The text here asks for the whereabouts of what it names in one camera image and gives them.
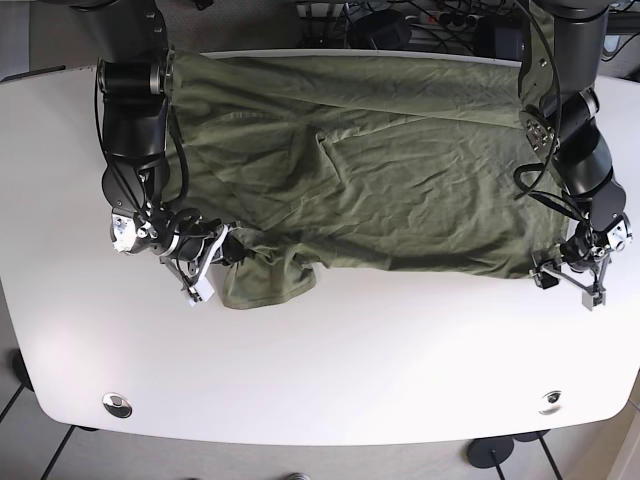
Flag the dark olive green cloth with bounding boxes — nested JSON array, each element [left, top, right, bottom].
[[172, 53, 568, 310]]

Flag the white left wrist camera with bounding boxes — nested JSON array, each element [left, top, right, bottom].
[[582, 286, 606, 311]]

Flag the black round stand base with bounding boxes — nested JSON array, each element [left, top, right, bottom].
[[466, 436, 514, 469]]

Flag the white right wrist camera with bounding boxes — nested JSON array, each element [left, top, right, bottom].
[[186, 277, 215, 306]]

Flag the right chrome table grommet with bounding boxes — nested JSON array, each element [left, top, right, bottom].
[[538, 390, 563, 416]]

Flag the black power adapter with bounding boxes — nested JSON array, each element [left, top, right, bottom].
[[347, 9, 412, 50]]

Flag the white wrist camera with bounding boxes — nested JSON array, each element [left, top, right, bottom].
[[582, 286, 606, 311], [186, 277, 215, 306]]

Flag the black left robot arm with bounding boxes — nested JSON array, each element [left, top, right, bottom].
[[513, 1, 632, 309]]

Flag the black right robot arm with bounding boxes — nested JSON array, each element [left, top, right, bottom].
[[67, 1, 244, 304]]

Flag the left chrome table grommet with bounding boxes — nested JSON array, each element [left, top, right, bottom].
[[102, 392, 133, 419]]

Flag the grey sneaker shoe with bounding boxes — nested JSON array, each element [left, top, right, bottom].
[[284, 472, 310, 480]]

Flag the black electronics box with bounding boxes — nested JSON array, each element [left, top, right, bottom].
[[473, 23, 524, 61]]

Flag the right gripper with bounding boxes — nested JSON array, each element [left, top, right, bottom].
[[111, 208, 247, 295]]

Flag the chrome table grommet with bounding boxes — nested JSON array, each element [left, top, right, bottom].
[[102, 392, 133, 419], [538, 390, 563, 416]]

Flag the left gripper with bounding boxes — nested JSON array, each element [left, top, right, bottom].
[[530, 214, 630, 293]]

